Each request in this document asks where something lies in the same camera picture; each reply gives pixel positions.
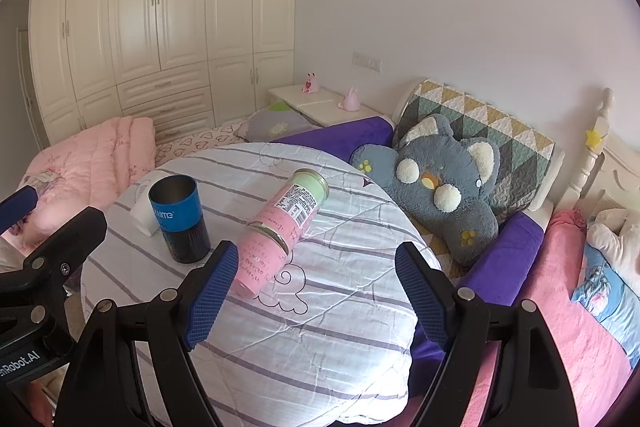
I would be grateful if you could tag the white wall socket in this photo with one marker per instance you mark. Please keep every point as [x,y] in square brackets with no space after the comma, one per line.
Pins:
[367,62]

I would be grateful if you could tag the yellow star decoration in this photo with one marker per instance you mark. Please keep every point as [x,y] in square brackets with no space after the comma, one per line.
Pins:
[594,138]

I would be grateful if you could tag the white bed frame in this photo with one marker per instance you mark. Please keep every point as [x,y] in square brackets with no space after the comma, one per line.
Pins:
[585,172]

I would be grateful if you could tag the grey flower-print pillow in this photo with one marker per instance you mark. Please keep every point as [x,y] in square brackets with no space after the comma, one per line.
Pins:
[280,124]

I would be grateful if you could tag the purple bed bumper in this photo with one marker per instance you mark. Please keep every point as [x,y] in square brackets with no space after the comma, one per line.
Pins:
[505,252]
[350,134]

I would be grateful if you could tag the pink quilt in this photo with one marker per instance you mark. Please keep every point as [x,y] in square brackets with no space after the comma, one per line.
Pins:
[90,157]

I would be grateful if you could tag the white purple-striped quilt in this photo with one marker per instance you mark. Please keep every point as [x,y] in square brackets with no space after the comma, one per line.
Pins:
[325,317]

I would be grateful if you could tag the pink fleece blanket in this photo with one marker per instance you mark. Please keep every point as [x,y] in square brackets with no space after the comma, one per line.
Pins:
[565,307]

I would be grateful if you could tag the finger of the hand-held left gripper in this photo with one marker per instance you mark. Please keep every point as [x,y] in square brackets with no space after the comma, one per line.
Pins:
[70,234]
[17,206]

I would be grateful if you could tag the heart-print bed sheet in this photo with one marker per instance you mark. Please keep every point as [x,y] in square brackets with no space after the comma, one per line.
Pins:
[200,142]

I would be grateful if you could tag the small white paper box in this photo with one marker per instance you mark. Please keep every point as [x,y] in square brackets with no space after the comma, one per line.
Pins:
[142,219]

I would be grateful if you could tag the pink rabbit night light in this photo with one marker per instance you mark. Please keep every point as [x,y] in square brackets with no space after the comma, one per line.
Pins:
[350,102]

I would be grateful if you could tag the pink cup with green band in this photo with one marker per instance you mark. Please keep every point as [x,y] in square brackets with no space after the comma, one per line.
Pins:
[280,227]

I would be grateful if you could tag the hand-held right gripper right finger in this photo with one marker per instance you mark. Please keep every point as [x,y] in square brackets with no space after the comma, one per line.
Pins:
[420,294]

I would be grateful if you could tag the blue and black metal cup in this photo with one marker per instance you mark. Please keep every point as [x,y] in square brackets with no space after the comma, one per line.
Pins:
[180,222]

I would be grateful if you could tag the cream wardrobe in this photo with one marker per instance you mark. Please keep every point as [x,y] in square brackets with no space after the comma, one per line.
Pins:
[165,7]

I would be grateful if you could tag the grey plush toy cushion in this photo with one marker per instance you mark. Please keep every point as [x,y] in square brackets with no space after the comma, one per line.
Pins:
[450,167]

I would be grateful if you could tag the white plush toy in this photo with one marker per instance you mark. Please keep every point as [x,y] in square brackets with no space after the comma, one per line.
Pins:
[612,237]

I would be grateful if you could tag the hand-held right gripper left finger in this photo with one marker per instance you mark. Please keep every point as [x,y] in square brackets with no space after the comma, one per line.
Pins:
[212,297]

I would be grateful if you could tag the white nightstand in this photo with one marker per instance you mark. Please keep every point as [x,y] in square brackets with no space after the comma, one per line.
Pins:
[320,109]

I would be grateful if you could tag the pink rabbit figurine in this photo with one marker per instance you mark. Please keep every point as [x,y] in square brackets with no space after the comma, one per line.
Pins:
[310,84]

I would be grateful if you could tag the green triangle patterned pillow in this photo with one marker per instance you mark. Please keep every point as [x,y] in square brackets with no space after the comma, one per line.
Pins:
[510,132]

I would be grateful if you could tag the blue printed pillow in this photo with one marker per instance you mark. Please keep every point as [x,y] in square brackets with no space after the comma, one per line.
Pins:
[610,302]

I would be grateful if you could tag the white door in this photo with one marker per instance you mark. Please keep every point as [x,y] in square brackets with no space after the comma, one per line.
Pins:
[27,82]

